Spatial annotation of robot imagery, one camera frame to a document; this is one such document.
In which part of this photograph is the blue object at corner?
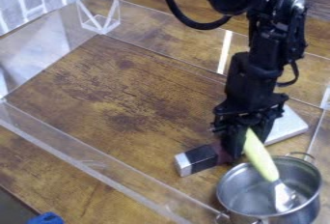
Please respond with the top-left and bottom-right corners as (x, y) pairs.
(26, 212), (64, 224)

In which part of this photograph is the clear acrylic barrier panel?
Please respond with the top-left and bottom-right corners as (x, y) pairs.
(0, 0), (330, 224)

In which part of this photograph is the clear acrylic corner bracket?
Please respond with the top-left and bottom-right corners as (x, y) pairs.
(76, 0), (122, 35)

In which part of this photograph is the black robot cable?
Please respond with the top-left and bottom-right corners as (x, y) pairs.
(162, 0), (234, 31)

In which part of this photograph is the black and silver block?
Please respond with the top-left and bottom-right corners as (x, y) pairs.
(174, 143), (234, 177)

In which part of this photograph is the yellow handled metal spoon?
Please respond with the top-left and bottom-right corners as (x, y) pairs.
(244, 128), (298, 212)

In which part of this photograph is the grey flat metal box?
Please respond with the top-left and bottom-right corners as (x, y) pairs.
(265, 105), (309, 146)

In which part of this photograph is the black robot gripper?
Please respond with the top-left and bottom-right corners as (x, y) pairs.
(213, 52), (289, 163)

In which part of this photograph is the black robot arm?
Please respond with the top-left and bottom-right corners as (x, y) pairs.
(166, 0), (308, 166)

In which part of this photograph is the small silver pot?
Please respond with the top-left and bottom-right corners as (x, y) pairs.
(214, 151), (324, 224)

